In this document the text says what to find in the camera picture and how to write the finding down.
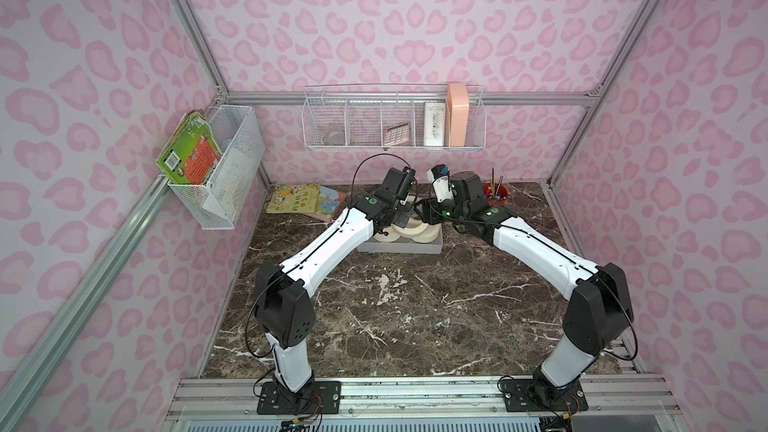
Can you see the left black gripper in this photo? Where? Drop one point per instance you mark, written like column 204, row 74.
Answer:
column 402, row 214

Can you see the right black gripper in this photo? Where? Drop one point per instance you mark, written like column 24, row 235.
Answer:
column 429, row 212

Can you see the beige masking tape roll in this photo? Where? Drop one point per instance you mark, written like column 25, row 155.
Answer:
column 412, row 224
column 390, row 234
column 427, row 234

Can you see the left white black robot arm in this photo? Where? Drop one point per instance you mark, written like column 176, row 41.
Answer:
column 283, row 293

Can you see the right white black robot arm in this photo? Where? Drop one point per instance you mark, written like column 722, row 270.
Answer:
column 599, row 307

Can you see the grey storage tray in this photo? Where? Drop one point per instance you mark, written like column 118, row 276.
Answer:
column 401, row 246

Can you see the clear tape roll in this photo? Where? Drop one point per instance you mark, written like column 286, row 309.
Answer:
column 334, row 136

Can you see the white patterned box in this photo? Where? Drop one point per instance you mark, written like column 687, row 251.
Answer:
column 434, row 124

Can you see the red pen cup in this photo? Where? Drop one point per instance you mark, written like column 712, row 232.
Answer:
column 496, row 194

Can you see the colourful children's book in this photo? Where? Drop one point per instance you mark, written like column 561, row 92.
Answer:
column 312, row 200

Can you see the small pink calculator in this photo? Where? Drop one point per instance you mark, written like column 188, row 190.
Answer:
column 397, row 135

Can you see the pink rectangular case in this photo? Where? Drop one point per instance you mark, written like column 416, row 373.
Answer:
column 457, row 101

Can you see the white paper sheet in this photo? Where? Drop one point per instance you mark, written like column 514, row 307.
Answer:
column 227, row 187

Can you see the green red book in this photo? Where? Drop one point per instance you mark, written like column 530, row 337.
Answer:
column 192, row 153

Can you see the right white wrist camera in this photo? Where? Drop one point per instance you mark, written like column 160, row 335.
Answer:
column 439, row 178

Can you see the white wire wall shelf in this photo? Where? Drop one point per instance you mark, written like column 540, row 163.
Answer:
column 365, row 112

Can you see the white mesh wall basket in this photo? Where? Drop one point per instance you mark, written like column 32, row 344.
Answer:
column 233, row 126

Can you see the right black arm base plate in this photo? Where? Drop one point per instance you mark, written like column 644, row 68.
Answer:
column 536, row 395

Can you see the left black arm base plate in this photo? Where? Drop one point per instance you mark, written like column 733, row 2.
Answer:
column 276, row 399

